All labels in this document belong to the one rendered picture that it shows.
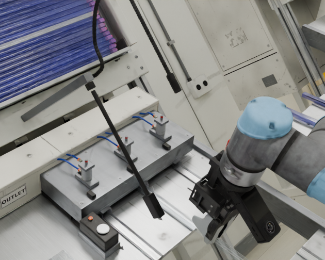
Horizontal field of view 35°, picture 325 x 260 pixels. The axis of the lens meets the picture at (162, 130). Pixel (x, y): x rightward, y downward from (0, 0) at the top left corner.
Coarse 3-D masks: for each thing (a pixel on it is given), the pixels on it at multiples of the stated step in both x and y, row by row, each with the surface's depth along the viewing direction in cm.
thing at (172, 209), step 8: (160, 200) 109; (168, 208) 108; (176, 208) 107; (176, 216) 107; (184, 216) 106; (192, 224) 104; (200, 232) 103; (216, 240) 101; (224, 248) 100; (232, 248) 100; (232, 256) 99; (240, 256) 99
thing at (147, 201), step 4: (152, 192) 89; (144, 196) 89; (148, 196) 88; (152, 196) 89; (144, 200) 90; (148, 200) 89; (152, 200) 88; (156, 200) 89; (148, 204) 89; (152, 204) 88; (156, 204) 89; (148, 208) 90; (152, 208) 89; (156, 208) 88; (160, 208) 89; (152, 212) 89; (156, 212) 89; (160, 212) 89; (152, 216) 90; (156, 216) 89; (160, 216) 89
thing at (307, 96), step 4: (304, 92) 136; (304, 96) 135; (308, 96) 134; (312, 96) 134; (316, 96) 134; (312, 100) 134; (316, 100) 133; (320, 100) 133; (324, 100) 133; (320, 104) 133; (324, 104) 132
